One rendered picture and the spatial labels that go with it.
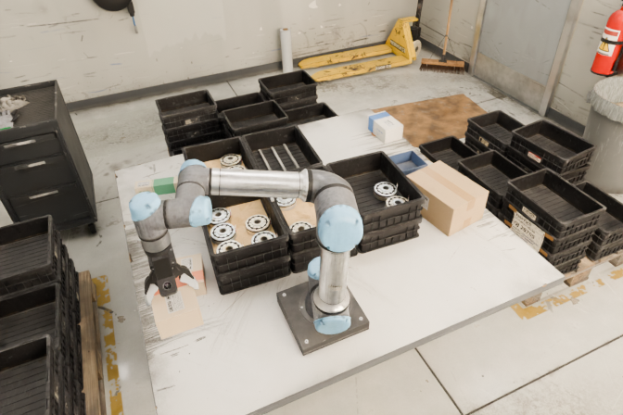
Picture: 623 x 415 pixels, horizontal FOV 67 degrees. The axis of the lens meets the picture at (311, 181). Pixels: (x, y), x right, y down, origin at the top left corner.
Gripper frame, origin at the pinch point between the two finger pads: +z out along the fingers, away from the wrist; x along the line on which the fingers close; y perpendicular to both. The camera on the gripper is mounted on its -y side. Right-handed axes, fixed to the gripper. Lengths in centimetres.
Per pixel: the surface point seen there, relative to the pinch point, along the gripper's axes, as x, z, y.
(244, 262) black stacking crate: -26.9, 24.9, 29.1
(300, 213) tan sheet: -58, 27, 48
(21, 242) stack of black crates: 68, 60, 127
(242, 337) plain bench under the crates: -17.9, 39.7, 8.1
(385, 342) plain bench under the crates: -64, 40, -15
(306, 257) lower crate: -52, 32, 28
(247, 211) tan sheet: -37, 26, 60
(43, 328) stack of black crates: 61, 71, 74
